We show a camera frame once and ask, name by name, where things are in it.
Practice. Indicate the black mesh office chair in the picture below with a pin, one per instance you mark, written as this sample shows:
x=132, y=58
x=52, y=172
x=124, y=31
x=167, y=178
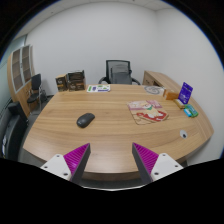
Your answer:
x=108, y=68

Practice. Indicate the green and blue packet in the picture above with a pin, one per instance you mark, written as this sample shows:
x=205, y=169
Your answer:
x=190, y=111

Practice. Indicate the white sticker sheet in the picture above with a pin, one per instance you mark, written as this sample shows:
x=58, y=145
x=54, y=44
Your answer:
x=98, y=88

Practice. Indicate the cartoon-printed mouse pad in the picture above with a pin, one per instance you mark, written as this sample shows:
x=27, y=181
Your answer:
x=148, y=112

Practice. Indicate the flat yellow box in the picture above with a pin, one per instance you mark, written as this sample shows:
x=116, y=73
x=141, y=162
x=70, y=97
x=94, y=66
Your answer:
x=179, y=103

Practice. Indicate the small brown carton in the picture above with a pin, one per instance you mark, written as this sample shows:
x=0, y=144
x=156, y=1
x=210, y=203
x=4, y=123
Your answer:
x=61, y=83

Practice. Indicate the round grey printed pad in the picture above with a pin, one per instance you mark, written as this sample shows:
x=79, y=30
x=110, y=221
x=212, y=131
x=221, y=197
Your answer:
x=153, y=89

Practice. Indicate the purple card package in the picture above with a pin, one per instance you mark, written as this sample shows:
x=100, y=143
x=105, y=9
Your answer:
x=185, y=93

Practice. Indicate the black computer mouse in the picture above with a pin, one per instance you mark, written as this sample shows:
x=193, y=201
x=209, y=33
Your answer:
x=85, y=120

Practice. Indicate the large open brown carton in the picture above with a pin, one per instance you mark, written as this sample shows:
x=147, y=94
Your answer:
x=76, y=81

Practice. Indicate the grey backpack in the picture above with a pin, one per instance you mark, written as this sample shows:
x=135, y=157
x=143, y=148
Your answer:
x=120, y=75

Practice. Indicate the wooden shelf unit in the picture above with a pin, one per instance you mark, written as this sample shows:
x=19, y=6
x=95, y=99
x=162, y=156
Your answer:
x=20, y=76

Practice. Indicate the orange cardboard box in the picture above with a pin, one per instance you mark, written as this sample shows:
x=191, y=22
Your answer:
x=171, y=94

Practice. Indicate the black visitor chair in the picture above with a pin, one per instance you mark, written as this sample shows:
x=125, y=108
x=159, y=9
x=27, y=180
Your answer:
x=35, y=88

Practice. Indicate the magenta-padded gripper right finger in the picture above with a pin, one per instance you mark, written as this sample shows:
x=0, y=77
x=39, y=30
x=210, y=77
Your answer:
x=146, y=159

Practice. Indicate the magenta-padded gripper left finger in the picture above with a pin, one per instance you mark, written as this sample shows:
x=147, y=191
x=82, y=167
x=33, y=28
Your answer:
x=77, y=158

